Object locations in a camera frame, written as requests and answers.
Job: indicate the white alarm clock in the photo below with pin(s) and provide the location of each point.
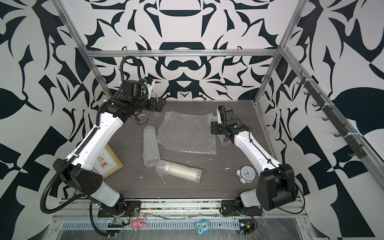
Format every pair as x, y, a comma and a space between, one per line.
246, 174

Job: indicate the right circuit board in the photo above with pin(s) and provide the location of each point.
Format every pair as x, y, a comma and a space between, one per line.
247, 228

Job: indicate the bubble-wrapped purple item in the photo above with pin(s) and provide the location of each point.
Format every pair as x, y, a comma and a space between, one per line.
225, 141

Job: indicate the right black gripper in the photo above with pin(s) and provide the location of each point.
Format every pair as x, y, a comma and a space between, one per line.
214, 127

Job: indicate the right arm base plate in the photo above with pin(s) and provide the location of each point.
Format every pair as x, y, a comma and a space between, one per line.
232, 208

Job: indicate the left circuit board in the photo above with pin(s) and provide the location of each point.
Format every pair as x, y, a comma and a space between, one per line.
119, 223

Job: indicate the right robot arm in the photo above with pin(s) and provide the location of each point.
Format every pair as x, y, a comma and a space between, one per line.
276, 186

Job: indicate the bubble-wrapped roll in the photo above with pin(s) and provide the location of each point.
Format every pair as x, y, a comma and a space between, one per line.
151, 154

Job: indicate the bubble wrap around vase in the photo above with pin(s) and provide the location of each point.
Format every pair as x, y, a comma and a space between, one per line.
187, 133

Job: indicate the black hook rail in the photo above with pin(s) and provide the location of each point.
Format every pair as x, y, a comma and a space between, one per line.
334, 115

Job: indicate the brown tape roll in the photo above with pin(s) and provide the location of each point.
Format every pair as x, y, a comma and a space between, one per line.
141, 119

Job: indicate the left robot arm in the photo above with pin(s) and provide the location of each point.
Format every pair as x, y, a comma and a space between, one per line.
76, 170

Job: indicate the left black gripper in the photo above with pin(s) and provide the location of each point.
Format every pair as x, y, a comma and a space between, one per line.
159, 105

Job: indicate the clear glass vase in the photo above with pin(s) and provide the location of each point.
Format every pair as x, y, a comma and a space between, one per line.
157, 115

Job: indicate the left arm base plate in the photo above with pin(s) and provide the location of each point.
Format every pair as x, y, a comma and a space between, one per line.
132, 207

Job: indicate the pink toy figure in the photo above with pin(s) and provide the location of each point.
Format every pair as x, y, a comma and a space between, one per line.
138, 223

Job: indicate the wooden picture frame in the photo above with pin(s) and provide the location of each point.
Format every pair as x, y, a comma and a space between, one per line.
107, 163

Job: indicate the circuit board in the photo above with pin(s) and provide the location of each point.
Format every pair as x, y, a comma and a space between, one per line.
247, 228
119, 223

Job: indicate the blue toy figure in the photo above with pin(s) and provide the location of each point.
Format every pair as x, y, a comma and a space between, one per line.
203, 227

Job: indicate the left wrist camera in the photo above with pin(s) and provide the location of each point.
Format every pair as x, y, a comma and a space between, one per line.
150, 84

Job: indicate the white perforated cable duct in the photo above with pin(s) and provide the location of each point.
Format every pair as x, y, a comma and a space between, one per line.
186, 224

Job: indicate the bubble-wrapped cylinder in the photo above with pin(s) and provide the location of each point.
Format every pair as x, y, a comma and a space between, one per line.
179, 171

